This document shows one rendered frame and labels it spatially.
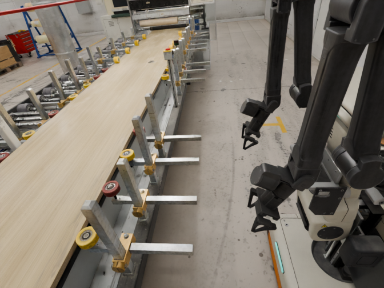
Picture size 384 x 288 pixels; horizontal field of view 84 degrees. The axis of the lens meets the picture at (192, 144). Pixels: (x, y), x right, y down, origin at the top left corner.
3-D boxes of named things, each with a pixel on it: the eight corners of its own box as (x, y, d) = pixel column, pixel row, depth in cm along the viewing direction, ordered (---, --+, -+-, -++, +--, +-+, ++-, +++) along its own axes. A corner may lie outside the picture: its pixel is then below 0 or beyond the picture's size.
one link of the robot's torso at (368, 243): (340, 217, 116) (358, 187, 101) (371, 274, 94) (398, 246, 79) (289, 216, 120) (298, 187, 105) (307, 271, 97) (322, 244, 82)
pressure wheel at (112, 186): (109, 209, 106) (100, 194, 99) (109, 196, 112) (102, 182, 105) (125, 204, 107) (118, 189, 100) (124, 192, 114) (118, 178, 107)
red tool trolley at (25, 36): (40, 52, 838) (29, 29, 789) (30, 58, 778) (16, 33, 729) (29, 54, 839) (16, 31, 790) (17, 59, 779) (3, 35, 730)
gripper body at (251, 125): (246, 134, 98) (254, 121, 93) (244, 123, 106) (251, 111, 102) (259, 139, 98) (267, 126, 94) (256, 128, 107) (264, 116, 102)
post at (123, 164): (151, 223, 116) (126, 156, 87) (150, 228, 113) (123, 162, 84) (145, 222, 117) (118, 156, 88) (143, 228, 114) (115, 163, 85)
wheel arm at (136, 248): (194, 248, 87) (192, 243, 84) (193, 256, 84) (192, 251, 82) (94, 245, 92) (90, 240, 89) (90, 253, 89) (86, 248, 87)
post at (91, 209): (136, 267, 93) (95, 198, 64) (133, 276, 91) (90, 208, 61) (128, 267, 94) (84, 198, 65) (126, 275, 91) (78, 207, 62)
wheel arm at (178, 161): (199, 162, 125) (199, 156, 122) (199, 166, 122) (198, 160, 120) (128, 163, 130) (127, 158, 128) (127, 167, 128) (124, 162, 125)
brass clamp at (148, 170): (159, 159, 131) (158, 152, 128) (154, 175, 120) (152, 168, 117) (150, 159, 131) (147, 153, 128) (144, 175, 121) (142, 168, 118)
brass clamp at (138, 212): (151, 195, 113) (149, 188, 110) (144, 218, 102) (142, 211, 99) (140, 195, 114) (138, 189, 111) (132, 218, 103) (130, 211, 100)
